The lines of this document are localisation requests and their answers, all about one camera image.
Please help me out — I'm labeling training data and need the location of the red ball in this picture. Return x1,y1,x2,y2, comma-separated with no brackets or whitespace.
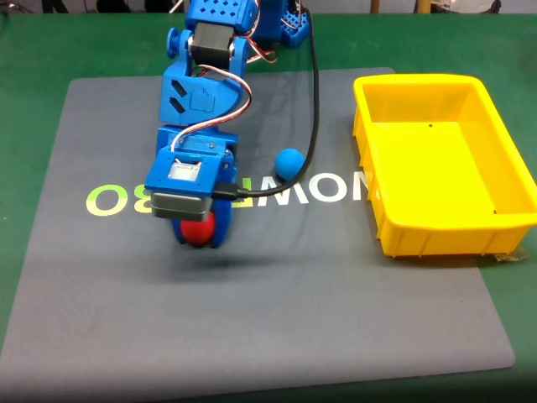
180,211,216,249

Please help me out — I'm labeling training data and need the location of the blue ball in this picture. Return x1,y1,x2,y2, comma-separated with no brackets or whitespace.
274,147,305,181

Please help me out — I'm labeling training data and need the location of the yellow plastic bin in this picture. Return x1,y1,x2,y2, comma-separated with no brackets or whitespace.
352,73,537,259

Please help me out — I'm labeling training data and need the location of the grey mat with lettering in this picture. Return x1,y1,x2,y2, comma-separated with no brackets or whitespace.
0,66,517,400

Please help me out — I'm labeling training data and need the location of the clear plastic scrap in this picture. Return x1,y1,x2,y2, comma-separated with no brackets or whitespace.
491,245,530,264

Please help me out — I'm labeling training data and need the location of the grey camera box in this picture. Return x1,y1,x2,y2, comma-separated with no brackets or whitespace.
150,191,211,223

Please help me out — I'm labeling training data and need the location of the white red servo wire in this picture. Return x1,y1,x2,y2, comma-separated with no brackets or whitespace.
169,63,254,154
244,36,279,65

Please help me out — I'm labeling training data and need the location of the black camera cable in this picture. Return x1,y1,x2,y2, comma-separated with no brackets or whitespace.
211,7,321,202

